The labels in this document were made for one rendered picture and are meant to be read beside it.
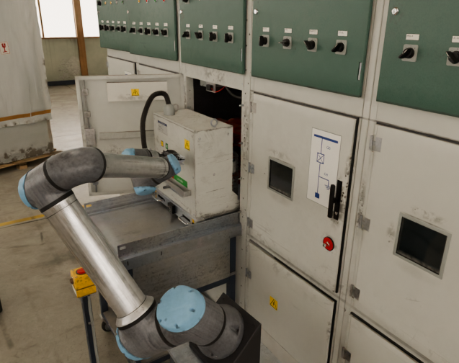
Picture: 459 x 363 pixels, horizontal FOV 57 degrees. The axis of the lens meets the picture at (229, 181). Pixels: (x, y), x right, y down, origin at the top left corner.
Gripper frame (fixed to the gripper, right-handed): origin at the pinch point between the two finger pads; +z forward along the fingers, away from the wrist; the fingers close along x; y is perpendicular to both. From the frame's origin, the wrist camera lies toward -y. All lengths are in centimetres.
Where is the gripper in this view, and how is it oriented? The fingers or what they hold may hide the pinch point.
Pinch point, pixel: (181, 158)
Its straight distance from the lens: 218.6
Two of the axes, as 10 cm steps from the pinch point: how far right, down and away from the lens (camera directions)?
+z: 6.4, -0.2, 7.7
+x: 1.8, -9.7, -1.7
